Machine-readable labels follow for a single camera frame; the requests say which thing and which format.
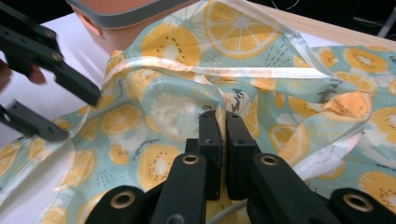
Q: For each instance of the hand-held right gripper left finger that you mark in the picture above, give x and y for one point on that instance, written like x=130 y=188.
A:
x=211 y=155

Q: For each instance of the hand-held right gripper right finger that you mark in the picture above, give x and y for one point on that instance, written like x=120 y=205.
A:
x=239 y=155

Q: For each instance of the fruit print cloth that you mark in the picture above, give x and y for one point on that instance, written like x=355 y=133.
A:
x=174 y=102

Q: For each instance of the white board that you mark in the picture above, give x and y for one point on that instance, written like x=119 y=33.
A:
x=53 y=62

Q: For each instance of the orange basket with grey rim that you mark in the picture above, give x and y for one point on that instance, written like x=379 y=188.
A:
x=124 y=18

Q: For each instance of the wooden table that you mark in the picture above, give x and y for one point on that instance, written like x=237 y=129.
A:
x=327 y=29

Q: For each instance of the grey metal stand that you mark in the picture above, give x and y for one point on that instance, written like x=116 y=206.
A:
x=387 y=21

